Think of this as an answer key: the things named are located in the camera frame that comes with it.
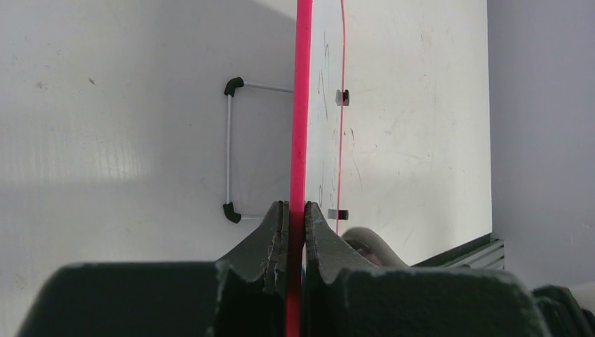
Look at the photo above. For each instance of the aluminium frame rail front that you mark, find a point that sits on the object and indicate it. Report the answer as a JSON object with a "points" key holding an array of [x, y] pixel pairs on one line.
{"points": [[482, 253]]}

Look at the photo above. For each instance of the black whiteboard clip upper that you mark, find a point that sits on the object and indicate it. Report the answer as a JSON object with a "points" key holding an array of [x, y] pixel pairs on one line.
{"points": [[342, 98]]}

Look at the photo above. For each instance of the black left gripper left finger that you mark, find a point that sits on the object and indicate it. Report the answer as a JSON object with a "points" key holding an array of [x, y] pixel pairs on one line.
{"points": [[240, 294]]}

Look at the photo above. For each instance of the pink-framed whiteboard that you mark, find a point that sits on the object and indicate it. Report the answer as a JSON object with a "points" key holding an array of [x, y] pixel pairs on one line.
{"points": [[316, 146]]}

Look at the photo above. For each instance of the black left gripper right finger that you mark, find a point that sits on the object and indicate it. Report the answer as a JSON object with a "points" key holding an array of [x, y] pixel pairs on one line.
{"points": [[347, 295]]}

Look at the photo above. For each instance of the white wire whiteboard stand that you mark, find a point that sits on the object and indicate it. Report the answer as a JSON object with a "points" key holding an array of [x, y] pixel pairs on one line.
{"points": [[231, 87]]}

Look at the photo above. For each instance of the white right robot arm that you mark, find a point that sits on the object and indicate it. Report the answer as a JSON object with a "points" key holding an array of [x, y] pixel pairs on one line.
{"points": [[562, 312]]}

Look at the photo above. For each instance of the grey eraser cloth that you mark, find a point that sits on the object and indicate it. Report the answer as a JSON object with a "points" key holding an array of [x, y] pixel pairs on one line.
{"points": [[372, 247]]}

